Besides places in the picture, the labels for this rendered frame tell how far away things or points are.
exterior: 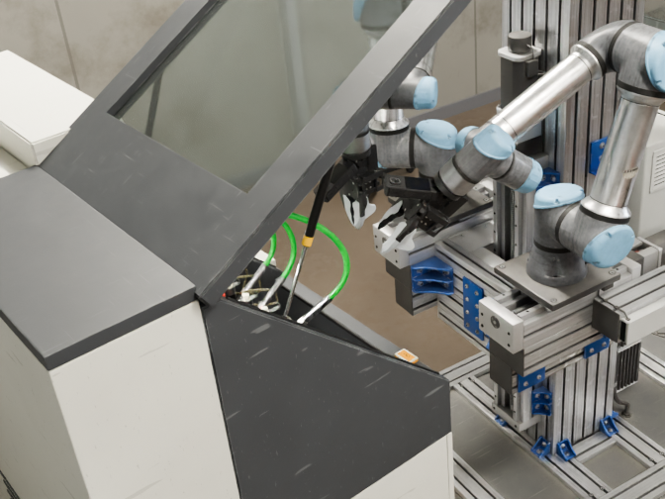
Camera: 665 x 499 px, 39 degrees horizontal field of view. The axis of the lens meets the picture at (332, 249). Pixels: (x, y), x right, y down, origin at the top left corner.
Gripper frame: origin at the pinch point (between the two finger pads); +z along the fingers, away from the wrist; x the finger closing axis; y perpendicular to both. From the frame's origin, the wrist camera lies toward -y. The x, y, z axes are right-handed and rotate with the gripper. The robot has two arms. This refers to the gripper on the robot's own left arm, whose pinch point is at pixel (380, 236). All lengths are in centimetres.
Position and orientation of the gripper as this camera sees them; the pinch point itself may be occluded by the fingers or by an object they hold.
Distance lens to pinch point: 203.5
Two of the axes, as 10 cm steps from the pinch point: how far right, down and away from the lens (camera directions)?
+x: -0.6, -6.9, 7.2
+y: 7.8, 4.2, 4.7
